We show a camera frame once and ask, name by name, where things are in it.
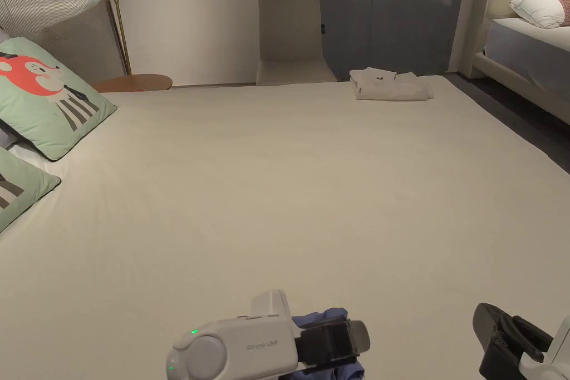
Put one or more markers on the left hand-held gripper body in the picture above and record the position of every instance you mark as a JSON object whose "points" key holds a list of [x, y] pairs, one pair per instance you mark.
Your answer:
{"points": [[231, 344]]}

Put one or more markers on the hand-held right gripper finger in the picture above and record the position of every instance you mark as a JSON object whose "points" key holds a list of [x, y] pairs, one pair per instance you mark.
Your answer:
{"points": [[492, 324]]}

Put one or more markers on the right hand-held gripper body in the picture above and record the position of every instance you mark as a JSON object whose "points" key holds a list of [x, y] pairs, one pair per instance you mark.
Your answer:
{"points": [[550, 355]]}

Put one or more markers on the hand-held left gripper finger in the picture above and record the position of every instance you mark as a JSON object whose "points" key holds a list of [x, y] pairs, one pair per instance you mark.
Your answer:
{"points": [[336, 339]]}

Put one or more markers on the dark blue garment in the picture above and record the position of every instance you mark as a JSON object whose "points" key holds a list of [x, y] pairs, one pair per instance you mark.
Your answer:
{"points": [[327, 314]]}

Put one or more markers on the bed with beige sheet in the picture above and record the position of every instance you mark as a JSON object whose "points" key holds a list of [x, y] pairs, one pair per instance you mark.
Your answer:
{"points": [[267, 197]]}

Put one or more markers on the folded white garment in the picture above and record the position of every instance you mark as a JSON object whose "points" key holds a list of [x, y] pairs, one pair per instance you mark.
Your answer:
{"points": [[387, 85]]}

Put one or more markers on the green fox print cushion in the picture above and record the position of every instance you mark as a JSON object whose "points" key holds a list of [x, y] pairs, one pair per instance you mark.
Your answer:
{"points": [[42, 95], [18, 197]]}

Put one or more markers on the bed with white mattress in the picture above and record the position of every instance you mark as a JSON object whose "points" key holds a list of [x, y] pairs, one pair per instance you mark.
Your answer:
{"points": [[525, 55]]}

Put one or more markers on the beige padded headboard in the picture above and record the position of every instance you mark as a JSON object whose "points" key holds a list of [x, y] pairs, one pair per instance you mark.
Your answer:
{"points": [[482, 6]]}

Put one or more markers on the white pillow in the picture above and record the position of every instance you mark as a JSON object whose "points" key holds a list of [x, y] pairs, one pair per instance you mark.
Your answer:
{"points": [[536, 8]]}

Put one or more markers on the pink patterned cushion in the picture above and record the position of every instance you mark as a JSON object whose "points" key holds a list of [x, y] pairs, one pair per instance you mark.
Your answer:
{"points": [[562, 6]]}

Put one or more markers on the grey wardrobe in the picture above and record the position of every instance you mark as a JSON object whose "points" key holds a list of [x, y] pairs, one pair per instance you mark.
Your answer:
{"points": [[383, 10]]}

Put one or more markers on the brass floor lamp pole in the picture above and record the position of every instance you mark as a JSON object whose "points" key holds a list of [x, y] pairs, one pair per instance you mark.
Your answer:
{"points": [[118, 10]]}

